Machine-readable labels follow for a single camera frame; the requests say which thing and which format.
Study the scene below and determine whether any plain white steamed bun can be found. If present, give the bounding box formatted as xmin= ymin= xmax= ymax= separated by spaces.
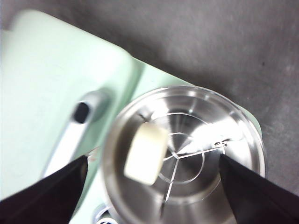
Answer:
xmin=123 ymin=123 xmax=168 ymax=187

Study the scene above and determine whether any silver grill lid handle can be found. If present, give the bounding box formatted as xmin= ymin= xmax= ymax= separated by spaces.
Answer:
xmin=40 ymin=90 xmax=111 ymax=181

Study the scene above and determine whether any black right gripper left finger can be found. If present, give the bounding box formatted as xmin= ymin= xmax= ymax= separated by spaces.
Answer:
xmin=0 ymin=155 xmax=89 ymax=224

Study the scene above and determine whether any green pot with handle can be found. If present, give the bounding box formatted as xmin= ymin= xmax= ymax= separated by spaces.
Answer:
xmin=102 ymin=85 xmax=267 ymax=224

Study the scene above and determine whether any green grill lid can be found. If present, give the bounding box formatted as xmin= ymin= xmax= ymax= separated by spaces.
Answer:
xmin=0 ymin=9 xmax=145 ymax=203

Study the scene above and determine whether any silver control knob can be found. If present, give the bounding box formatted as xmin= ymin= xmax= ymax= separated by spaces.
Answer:
xmin=92 ymin=202 xmax=115 ymax=224

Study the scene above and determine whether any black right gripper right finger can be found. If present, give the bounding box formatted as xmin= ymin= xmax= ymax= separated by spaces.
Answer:
xmin=219 ymin=154 xmax=299 ymax=224

